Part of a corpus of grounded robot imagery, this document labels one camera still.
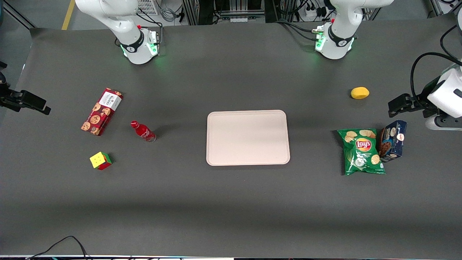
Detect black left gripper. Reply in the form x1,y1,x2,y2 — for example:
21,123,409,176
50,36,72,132
388,93,435,118

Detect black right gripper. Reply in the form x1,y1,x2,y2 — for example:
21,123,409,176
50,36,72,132
0,90,51,116

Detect red coke bottle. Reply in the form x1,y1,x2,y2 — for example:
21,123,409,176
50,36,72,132
130,121,157,143

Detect beige plastic tray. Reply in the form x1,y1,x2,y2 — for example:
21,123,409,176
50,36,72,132
206,110,291,166

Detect dark blue cookie box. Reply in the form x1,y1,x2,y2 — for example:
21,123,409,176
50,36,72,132
378,120,407,163

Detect yellow lemon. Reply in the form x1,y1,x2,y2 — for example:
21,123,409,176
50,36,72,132
350,87,370,100

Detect red cookie box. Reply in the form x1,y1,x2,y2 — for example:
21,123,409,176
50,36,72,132
80,88,123,136

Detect green Lays chips bag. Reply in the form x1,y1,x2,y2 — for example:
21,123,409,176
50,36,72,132
337,129,386,176

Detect colourful puzzle cube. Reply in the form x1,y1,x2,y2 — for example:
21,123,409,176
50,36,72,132
90,152,112,171

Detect dark metal floor bar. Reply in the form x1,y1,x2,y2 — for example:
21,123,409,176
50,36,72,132
0,3,36,29

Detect yellow floor tape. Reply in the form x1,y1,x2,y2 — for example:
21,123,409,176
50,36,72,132
61,0,75,30

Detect white power strip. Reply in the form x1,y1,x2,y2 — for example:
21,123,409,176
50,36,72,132
302,6,327,19

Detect white vented box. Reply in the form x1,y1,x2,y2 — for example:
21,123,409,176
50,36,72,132
136,0,160,16

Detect black equipment rack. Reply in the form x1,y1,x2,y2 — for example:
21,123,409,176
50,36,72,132
182,0,276,25

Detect dark grey table mat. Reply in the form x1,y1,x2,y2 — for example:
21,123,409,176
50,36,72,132
0,16,462,257

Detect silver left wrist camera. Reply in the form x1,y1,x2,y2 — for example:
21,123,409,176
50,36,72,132
425,115,462,131

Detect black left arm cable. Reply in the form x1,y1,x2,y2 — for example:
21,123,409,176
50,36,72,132
411,25,462,106

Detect aluminium frame post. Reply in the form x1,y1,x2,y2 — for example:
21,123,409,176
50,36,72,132
429,0,445,17

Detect black left base cables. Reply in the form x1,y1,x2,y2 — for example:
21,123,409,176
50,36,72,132
274,19,325,41

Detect black cable at table edge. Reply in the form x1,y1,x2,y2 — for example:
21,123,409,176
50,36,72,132
25,235,91,260

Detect black right base cable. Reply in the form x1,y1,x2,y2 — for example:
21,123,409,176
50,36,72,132
136,14,164,46

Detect grey coiled cable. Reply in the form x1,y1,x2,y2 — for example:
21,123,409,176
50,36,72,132
160,0,178,23

